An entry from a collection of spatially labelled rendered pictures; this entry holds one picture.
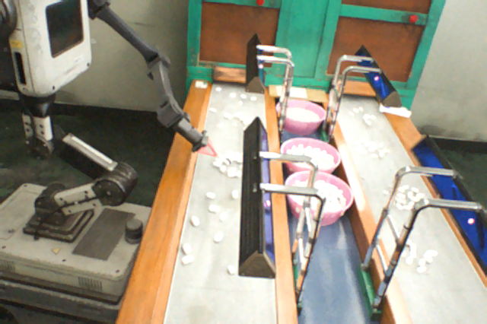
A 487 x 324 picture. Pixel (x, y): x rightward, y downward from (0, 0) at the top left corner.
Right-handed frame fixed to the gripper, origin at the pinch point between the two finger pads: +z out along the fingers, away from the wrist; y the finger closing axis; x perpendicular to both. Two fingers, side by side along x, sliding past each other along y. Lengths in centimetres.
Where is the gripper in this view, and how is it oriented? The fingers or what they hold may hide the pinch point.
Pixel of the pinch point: (214, 154)
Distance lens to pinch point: 171.2
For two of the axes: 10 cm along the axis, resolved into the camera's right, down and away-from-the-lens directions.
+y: 0.3, -5.3, 8.5
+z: 7.1, 6.1, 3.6
